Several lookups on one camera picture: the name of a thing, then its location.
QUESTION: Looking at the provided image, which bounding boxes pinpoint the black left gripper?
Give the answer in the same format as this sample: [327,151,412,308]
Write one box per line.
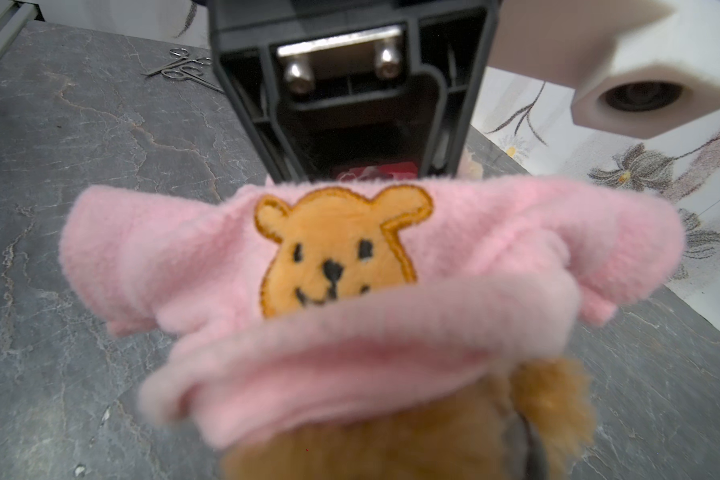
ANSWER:
[206,1,500,183]

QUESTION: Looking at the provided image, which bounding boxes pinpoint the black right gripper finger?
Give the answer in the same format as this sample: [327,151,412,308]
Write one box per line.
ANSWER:
[503,413,549,480]

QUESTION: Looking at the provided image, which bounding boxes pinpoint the brown plush teddy bear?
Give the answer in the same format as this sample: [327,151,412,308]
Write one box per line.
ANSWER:
[220,357,596,479]

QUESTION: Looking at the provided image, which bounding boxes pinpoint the pink bear hoodie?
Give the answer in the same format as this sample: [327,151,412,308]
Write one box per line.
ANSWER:
[59,175,685,449]

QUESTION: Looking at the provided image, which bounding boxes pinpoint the silver surgical scissors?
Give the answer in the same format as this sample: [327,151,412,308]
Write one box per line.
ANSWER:
[142,47,224,93]

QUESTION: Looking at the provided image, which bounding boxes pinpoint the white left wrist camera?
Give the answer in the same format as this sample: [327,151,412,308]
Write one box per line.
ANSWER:
[488,1,720,139]

